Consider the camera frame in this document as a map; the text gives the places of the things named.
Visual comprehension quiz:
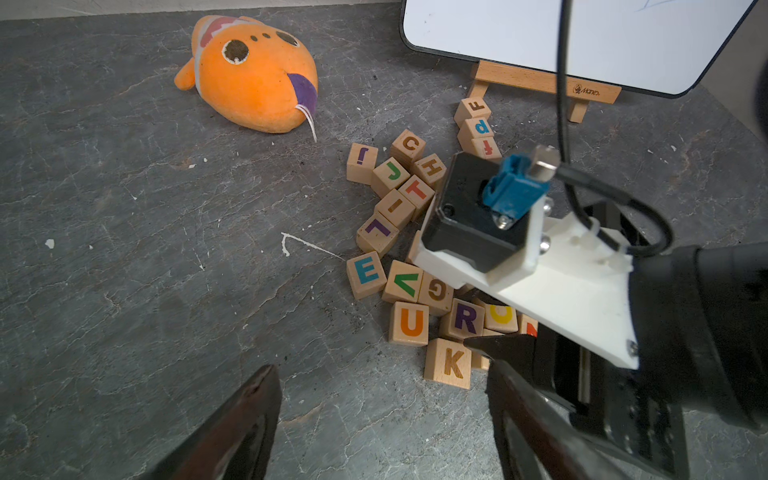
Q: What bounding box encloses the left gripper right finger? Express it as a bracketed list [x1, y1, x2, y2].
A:
[486, 361, 627, 479]

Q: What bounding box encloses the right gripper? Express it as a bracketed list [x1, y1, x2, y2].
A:
[464, 333, 690, 479]

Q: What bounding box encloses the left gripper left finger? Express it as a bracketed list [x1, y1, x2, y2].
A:
[140, 365, 282, 479]

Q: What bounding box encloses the wooden block purple R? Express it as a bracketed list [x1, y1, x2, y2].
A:
[439, 298, 485, 342]

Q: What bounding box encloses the wooden block teal E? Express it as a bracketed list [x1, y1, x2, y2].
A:
[346, 251, 387, 300]

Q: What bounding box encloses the white whiteboard with RED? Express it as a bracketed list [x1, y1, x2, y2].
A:
[401, 0, 755, 98]

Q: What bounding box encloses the wooden block red N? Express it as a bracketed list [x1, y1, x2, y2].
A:
[518, 313, 539, 337]

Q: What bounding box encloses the wooden block brown K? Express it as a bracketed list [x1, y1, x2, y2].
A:
[424, 338, 472, 389]

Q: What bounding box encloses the wooden block yellow O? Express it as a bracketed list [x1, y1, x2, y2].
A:
[484, 304, 519, 334]

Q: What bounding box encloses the wooden block orange U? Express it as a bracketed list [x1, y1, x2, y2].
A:
[388, 301, 430, 347]

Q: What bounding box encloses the wooden block brown G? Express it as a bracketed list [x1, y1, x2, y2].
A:
[418, 272, 454, 317]

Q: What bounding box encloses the wooden block green V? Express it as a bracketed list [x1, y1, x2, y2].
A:
[382, 260, 424, 303]

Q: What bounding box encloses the wooden block purple L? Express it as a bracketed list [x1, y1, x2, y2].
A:
[356, 211, 400, 257]

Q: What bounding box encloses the wooden block brown I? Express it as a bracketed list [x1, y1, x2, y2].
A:
[375, 190, 416, 230]

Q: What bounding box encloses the wooden block red f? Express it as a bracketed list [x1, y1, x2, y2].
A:
[461, 137, 502, 163]

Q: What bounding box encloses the wooden block red T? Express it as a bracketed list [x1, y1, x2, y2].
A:
[398, 175, 435, 221]

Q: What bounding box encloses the wooden block brown H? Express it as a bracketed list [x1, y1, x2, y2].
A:
[411, 154, 447, 191]

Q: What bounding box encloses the wooden block blue p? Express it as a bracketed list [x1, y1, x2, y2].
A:
[457, 117, 494, 151]

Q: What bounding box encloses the wooden block green J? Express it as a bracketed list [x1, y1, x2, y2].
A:
[371, 157, 411, 198]

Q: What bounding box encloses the wooden easel stand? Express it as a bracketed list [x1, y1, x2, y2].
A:
[467, 60, 622, 124]

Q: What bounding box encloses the wooden block purple i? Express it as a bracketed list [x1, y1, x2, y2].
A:
[346, 143, 379, 185]

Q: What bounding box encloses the wooden block brown F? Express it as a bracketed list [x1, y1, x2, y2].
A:
[454, 97, 491, 126]

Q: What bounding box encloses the wooden block brown C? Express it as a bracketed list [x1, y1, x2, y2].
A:
[390, 129, 426, 170]

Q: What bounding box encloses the orange plush fish toy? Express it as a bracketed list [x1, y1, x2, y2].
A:
[174, 15, 318, 136]

